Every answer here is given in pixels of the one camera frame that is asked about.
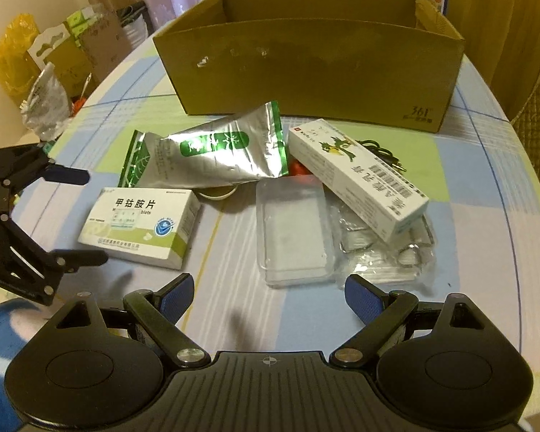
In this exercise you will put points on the checked tablecloth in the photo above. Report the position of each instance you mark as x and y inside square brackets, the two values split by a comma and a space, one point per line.
[454, 234]

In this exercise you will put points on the black white striped bag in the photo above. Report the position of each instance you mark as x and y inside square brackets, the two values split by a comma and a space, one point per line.
[135, 20]

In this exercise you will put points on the brown cardboard box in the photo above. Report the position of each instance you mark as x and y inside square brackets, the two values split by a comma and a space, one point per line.
[297, 67]

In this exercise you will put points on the white plastic spoon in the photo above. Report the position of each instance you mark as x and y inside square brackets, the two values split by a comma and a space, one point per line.
[216, 195]

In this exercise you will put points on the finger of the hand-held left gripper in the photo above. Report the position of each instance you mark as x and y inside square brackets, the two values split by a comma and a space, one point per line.
[67, 175]
[78, 259]

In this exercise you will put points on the quilted beige chair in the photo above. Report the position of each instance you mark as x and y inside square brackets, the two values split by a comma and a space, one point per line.
[537, 135]

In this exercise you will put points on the silver green foil pouch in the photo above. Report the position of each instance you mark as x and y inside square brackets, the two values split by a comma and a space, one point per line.
[216, 153]

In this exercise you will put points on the white green medicine box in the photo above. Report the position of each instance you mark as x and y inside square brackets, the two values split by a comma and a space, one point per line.
[139, 220]

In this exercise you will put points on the person's blue clothing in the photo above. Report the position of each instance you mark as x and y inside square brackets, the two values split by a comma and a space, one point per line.
[0, 360]

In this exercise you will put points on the yellow plastic bag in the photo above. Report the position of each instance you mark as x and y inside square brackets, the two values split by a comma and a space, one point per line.
[13, 54]

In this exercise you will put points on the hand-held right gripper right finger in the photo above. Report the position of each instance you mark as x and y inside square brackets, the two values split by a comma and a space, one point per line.
[363, 299]

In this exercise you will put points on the long white dragon-print box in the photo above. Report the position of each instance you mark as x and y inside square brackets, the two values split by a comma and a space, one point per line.
[364, 175]

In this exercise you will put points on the clear plastic tray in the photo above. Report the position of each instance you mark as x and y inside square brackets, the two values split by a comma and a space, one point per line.
[292, 234]

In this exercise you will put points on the red snack packet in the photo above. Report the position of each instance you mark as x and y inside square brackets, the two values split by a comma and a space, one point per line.
[297, 170]

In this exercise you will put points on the plain brown cardboard carton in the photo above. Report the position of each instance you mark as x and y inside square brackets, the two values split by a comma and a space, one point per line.
[108, 40]

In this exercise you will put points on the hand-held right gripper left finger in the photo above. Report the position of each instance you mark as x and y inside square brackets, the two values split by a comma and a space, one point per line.
[179, 296]

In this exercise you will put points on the crumpled clear plastic bag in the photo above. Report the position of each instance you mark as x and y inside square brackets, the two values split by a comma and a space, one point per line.
[47, 99]

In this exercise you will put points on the clear bag of metal clips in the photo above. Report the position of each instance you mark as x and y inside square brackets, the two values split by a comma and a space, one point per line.
[378, 258]

